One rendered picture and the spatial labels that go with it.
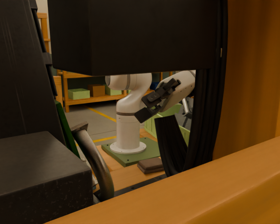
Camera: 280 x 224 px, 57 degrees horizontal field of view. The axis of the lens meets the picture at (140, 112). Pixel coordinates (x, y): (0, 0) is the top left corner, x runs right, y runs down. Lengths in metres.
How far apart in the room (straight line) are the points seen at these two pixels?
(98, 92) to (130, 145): 4.91
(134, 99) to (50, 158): 0.94
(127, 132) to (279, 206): 1.06
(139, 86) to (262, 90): 0.97
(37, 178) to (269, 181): 0.23
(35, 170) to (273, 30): 0.31
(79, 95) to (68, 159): 5.64
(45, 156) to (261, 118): 0.28
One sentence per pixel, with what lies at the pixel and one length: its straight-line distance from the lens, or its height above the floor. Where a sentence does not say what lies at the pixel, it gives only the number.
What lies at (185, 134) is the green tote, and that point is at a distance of 1.40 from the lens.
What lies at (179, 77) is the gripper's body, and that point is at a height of 1.31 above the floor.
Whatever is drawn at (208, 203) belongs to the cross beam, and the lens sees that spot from 0.19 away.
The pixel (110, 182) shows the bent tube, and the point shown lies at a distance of 0.56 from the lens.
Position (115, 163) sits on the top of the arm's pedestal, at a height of 0.85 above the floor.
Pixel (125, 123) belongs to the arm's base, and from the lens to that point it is 1.27.
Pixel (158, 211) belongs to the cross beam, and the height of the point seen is 1.27.
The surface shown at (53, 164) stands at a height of 1.24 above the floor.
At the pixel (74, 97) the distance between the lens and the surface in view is 5.93.
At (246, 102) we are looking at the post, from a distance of 0.35.
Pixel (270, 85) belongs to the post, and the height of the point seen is 1.33.
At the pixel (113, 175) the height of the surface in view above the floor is 0.90.
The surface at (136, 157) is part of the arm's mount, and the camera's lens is 1.25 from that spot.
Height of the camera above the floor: 1.38
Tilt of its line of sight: 14 degrees down
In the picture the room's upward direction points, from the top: straight up
